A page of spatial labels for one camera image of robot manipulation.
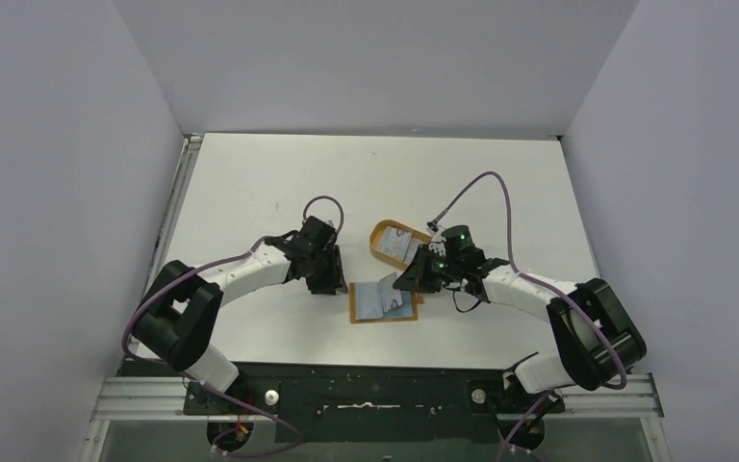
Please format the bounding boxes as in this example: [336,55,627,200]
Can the orange leather card holder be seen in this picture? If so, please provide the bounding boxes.
[348,275,422,323]

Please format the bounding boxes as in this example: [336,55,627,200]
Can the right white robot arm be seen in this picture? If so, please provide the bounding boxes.
[393,225,648,411]

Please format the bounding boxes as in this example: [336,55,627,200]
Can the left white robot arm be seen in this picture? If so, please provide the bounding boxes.
[124,217,347,413]

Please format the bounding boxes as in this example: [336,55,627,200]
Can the left stack credit card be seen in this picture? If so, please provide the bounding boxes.
[378,226,413,261]

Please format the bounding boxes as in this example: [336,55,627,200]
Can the tan oval tray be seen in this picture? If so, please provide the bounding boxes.
[369,219,431,276]

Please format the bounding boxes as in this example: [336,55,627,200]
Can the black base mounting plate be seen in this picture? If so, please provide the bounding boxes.
[183,363,565,451]

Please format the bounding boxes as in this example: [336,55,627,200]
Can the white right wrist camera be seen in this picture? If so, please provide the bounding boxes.
[426,220,446,243]

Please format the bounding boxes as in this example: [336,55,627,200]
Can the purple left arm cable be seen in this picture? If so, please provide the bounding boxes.
[120,194,345,460]

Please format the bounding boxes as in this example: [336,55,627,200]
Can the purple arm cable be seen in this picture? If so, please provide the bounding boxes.
[120,194,345,460]
[426,170,628,462]

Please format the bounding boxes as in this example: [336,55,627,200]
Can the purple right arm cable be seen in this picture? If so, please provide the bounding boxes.
[426,170,628,462]

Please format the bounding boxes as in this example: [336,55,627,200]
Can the aluminium side rail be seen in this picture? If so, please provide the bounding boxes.
[142,133,205,295]

